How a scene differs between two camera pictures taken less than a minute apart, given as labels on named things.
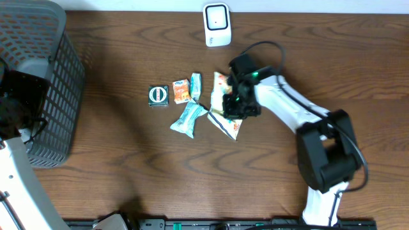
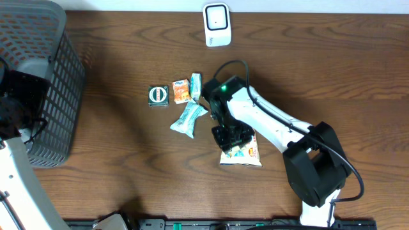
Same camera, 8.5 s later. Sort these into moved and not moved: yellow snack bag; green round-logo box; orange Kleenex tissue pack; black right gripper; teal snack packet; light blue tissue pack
Moved: black right gripper; yellow snack bag
Not moved: orange Kleenex tissue pack; teal snack packet; green round-logo box; light blue tissue pack
